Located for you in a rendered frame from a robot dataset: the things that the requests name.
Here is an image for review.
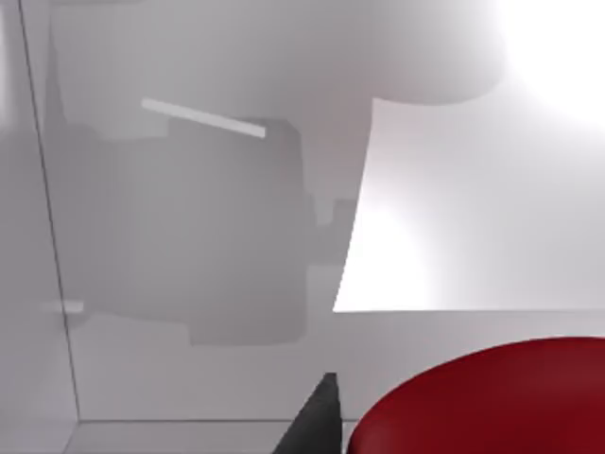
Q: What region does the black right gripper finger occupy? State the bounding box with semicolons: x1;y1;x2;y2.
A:
270;372;343;454

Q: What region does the dark red round object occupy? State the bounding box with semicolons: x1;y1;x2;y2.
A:
346;336;605;454

